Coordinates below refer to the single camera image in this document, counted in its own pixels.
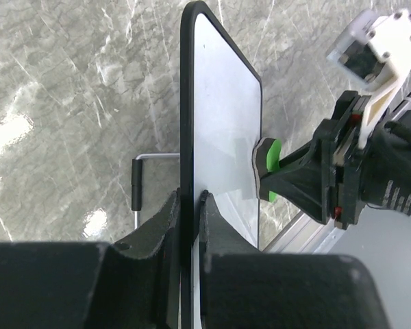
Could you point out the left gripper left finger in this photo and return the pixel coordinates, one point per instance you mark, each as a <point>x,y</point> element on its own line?
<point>132,283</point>

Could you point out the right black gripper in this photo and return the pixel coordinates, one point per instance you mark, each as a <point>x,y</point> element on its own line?
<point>322,178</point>

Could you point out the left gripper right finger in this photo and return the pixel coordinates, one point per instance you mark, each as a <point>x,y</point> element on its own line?
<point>242,287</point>

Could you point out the green whiteboard eraser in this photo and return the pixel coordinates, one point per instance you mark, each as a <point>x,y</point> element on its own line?
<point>265,160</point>

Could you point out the small black-framed whiteboard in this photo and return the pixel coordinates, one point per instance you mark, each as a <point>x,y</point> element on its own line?
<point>220,124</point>

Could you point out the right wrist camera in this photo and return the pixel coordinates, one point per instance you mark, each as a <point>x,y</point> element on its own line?
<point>375,51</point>

